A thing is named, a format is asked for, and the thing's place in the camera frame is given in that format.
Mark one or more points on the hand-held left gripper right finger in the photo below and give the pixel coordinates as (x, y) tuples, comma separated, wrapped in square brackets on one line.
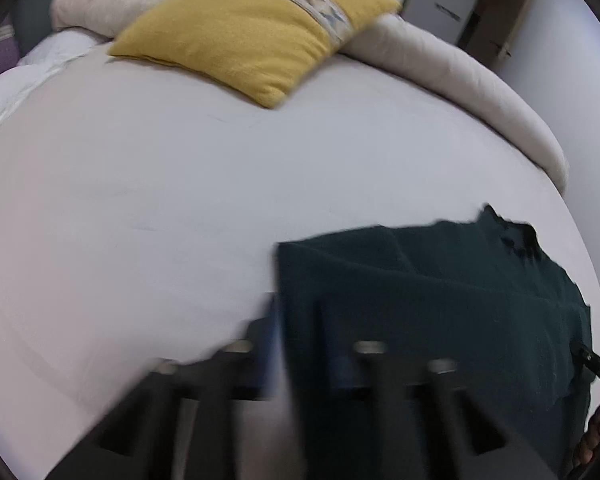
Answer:
[(341, 366)]

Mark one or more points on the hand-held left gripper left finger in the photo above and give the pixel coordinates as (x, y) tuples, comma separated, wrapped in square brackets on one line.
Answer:
[(269, 345)]

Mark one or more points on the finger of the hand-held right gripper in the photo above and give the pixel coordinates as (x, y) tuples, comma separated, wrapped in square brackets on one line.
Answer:
[(597, 364)]

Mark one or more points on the dark green garment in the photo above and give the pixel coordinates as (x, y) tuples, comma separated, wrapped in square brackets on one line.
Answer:
[(430, 300)]

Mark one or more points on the person's right hand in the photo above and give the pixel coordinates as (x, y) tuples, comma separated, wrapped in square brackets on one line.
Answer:
[(597, 435)]

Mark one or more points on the bed with white sheet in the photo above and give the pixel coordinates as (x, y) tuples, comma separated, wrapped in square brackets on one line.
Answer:
[(155, 200)]

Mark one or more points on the yellow pillow with patterned band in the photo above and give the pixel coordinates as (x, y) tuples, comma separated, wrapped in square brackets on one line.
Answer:
[(250, 35)]

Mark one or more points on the beige duvet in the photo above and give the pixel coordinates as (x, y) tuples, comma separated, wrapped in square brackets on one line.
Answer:
[(445, 70)]

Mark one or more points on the white pillow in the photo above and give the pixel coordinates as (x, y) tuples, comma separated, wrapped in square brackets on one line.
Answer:
[(25, 80)]

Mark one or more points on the brown wooden furniture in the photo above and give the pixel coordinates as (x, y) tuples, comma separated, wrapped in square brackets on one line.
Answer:
[(500, 10)]

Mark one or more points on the grey headboard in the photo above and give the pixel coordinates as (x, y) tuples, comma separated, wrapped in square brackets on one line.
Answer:
[(40, 7)]

